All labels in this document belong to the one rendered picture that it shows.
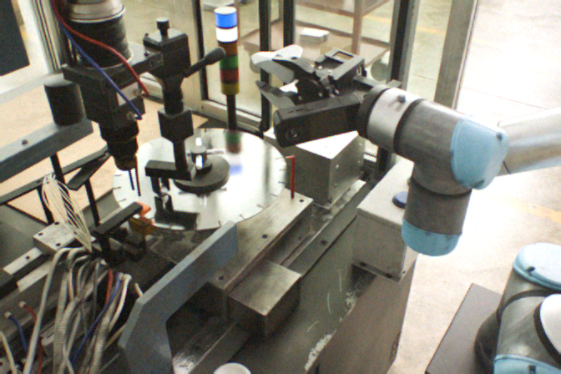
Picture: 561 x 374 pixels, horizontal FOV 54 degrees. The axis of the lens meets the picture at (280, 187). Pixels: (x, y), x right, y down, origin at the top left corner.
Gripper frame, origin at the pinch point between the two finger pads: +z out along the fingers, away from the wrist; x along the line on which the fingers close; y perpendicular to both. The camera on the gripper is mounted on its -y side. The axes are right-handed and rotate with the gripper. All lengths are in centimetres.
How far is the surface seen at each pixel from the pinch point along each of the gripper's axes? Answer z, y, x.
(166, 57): 11.2, -7.0, 2.9
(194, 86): 65, 31, -44
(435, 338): -10, 52, -132
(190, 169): 11.6, -8.4, -18.6
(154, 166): 17.1, -12.0, -18.0
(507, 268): -13, 101, -140
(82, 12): 12.8, -16.0, 13.4
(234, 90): 33.1, 20.7, -27.1
